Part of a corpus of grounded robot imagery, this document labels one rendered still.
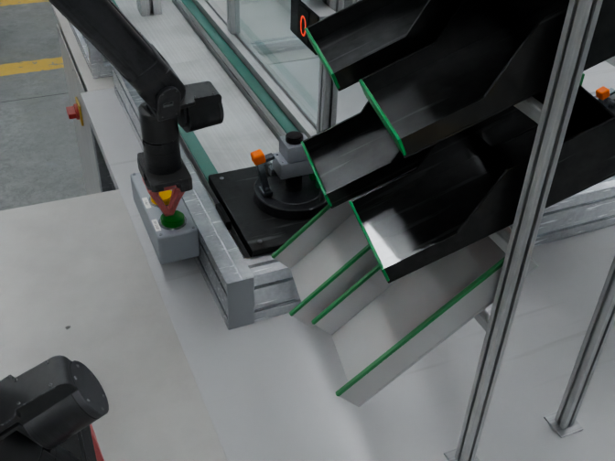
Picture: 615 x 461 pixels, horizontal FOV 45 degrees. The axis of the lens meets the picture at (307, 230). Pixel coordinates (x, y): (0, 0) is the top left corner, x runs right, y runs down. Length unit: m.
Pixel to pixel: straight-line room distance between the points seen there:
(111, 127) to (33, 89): 2.23
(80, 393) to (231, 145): 0.97
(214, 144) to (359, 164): 0.66
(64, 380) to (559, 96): 0.50
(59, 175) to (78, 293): 1.97
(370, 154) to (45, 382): 0.50
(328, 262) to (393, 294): 0.14
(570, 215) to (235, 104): 0.77
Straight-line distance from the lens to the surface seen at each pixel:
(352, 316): 1.02
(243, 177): 1.37
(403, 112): 0.78
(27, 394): 0.69
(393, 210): 0.89
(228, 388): 1.14
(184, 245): 1.28
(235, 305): 1.19
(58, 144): 3.48
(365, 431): 1.09
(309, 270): 1.10
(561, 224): 1.48
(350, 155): 0.98
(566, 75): 0.71
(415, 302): 0.96
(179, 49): 2.02
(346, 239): 1.08
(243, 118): 1.68
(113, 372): 1.18
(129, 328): 1.24
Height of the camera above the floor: 1.72
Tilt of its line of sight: 37 degrees down
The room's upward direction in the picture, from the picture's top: 2 degrees clockwise
